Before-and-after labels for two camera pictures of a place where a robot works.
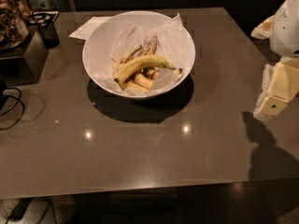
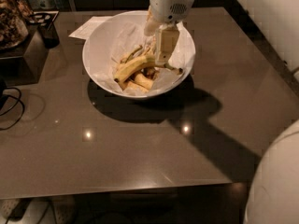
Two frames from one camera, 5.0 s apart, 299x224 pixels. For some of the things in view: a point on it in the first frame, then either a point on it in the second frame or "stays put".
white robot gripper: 286,28 to 167,6
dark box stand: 22,63 stays put
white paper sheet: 84,31 stays put
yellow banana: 139,62 stays put
